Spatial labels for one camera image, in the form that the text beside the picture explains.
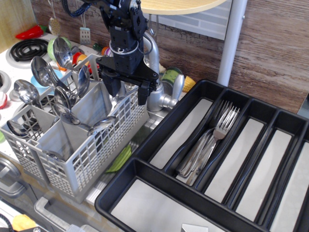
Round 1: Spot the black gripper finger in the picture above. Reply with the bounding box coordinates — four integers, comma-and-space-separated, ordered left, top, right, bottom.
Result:
138, 82, 152, 105
102, 73, 121, 97

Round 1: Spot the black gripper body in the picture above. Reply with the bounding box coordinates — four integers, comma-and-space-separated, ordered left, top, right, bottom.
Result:
96, 40, 158, 91

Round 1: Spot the silver fork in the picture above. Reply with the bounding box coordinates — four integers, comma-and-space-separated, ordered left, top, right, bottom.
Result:
110, 81, 138, 105

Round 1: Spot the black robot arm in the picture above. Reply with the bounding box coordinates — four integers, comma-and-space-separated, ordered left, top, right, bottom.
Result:
62, 0, 159, 105

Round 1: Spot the silver spoon middle basket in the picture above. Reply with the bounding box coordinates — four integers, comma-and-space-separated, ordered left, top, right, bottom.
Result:
54, 86, 71, 110

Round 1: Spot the grey plastic cutlery basket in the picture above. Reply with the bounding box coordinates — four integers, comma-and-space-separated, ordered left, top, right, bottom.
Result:
0, 53, 149, 204

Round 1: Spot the stack of forks in tray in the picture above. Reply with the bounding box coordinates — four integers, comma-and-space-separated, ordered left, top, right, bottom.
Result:
177, 101, 240, 186

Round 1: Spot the black cutlery tray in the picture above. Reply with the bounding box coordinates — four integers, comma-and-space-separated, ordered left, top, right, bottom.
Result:
95, 80, 309, 232

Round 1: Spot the silver faucet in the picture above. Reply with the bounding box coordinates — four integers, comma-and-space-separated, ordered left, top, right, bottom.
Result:
143, 32, 185, 112

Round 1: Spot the silver spoon centre upright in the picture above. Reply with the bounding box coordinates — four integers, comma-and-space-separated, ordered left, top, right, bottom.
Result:
77, 66, 90, 98

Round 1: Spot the green toy can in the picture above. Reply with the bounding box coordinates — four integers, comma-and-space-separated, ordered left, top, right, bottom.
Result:
161, 67, 182, 85

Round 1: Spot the silver spoon front low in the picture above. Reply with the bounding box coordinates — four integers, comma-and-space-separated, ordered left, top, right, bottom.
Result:
80, 116, 116, 136

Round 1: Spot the hanging small spatula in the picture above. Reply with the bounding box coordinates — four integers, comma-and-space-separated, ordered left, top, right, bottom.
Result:
80, 13, 91, 45

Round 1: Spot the slotted silver spoon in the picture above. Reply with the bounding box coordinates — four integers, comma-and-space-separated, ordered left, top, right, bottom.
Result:
54, 104, 81, 125

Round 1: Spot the blue toy bowl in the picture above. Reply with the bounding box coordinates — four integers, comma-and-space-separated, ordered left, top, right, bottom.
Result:
30, 69, 64, 95

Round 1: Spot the large silver spoon top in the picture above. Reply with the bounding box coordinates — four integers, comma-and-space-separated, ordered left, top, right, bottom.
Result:
53, 37, 79, 73

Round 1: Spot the large silver spoon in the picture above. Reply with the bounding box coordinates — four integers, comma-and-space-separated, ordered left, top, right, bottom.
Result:
53, 37, 79, 73
31, 56, 69, 91

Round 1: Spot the green toy leaf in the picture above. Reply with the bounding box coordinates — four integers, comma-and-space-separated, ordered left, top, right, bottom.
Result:
105, 145, 132, 173

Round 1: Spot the wooden round shelf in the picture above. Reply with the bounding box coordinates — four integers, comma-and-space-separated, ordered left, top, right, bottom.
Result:
141, 0, 225, 15

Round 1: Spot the large silver spoon left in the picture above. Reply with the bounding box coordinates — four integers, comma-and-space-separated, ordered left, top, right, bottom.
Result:
31, 56, 69, 91

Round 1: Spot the green toy bowl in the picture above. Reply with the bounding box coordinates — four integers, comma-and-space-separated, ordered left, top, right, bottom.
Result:
47, 37, 72, 61

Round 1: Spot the hanging slotted spoon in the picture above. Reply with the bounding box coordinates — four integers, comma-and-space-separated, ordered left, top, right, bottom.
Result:
48, 0, 61, 36

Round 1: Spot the silver spoon far left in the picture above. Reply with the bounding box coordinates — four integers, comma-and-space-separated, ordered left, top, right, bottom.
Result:
14, 79, 42, 109

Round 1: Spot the red toy pepper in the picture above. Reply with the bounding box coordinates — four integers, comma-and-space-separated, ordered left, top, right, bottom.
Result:
15, 25, 47, 40

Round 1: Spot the black stove burner coil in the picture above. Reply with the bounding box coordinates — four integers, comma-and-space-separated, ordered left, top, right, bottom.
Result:
10, 39, 48, 62

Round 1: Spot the silver spoon lower left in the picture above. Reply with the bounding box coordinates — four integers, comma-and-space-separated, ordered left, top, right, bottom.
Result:
7, 120, 31, 139

